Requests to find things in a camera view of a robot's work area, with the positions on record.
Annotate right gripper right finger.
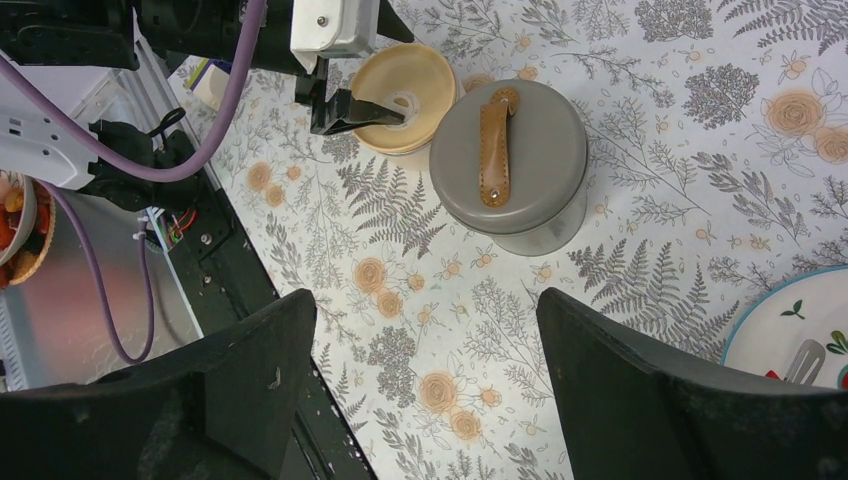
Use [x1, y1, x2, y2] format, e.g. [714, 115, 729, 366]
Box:
[536, 288, 847, 479]

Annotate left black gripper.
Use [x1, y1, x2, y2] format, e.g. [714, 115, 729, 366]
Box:
[135, 1, 414, 136]

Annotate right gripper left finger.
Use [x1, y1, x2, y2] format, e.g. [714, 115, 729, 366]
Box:
[1, 289, 317, 479]

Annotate beige round lid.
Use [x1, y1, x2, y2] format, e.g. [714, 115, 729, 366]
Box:
[351, 43, 460, 156]

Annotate grey lid with wooden knob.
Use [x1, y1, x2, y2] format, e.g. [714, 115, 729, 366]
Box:
[429, 80, 588, 235]

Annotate grey cylindrical lunch container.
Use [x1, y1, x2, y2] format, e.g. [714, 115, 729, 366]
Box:
[447, 184, 588, 257]

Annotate metal food tongs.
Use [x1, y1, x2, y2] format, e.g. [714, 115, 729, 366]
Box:
[785, 339, 826, 386]

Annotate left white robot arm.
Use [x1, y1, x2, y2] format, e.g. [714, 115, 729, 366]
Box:
[1, 1, 414, 211]

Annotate green yellow object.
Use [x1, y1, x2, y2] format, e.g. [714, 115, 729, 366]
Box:
[186, 59, 232, 111]

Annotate white patterned plate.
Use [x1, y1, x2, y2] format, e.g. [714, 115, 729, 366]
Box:
[720, 266, 847, 390]

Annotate background plate of food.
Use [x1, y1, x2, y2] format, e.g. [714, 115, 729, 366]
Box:
[1, 170, 56, 290]

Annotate floral patterned table mat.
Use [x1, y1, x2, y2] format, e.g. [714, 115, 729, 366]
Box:
[211, 1, 847, 479]

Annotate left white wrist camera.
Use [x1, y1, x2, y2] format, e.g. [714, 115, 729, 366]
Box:
[290, 0, 379, 74]

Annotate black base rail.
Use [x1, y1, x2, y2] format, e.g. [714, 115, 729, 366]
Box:
[167, 168, 375, 479]

